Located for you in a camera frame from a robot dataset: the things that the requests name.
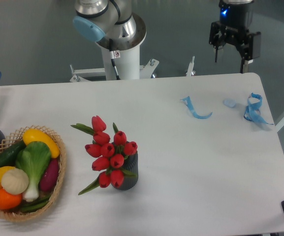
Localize red tulip bouquet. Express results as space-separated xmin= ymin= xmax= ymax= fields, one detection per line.
xmin=71 ymin=116 xmax=138 ymax=195

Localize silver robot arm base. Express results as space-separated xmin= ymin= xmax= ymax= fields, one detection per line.
xmin=73 ymin=0 xmax=146 ymax=51

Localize green bok choy toy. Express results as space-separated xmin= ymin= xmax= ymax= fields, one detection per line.
xmin=15 ymin=141 xmax=51 ymax=202

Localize small pale blue cap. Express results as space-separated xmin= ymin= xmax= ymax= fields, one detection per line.
xmin=223 ymin=99 xmax=236 ymax=108

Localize crumpled blue tape strip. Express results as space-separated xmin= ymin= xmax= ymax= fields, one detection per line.
xmin=243 ymin=93 xmax=273 ymax=125

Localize dark grey ribbed vase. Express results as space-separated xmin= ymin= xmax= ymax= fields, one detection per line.
xmin=109 ymin=142 xmax=139 ymax=191

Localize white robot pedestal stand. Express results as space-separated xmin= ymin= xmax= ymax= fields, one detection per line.
xmin=69 ymin=39 xmax=196 ymax=83

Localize white garlic toy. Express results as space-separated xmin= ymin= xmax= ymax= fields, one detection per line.
xmin=1 ymin=168 xmax=29 ymax=195

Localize green bean pod toy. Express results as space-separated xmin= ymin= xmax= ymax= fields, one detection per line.
xmin=19 ymin=195 xmax=50 ymax=213

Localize orange fruit toy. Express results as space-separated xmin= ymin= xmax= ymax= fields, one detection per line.
xmin=0 ymin=188 xmax=22 ymax=210

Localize woven wicker basket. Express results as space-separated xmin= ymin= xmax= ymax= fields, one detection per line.
xmin=0 ymin=125 xmax=66 ymax=222

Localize dark green cucumber toy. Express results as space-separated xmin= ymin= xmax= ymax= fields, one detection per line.
xmin=0 ymin=140 xmax=26 ymax=168

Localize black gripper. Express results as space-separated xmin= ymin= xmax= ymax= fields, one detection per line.
xmin=209 ymin=0 xmax=261 ymax=74

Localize purple sweet potato toy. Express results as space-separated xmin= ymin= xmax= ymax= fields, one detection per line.
xmin=39 ymin=158 xmax=59 ymax=192

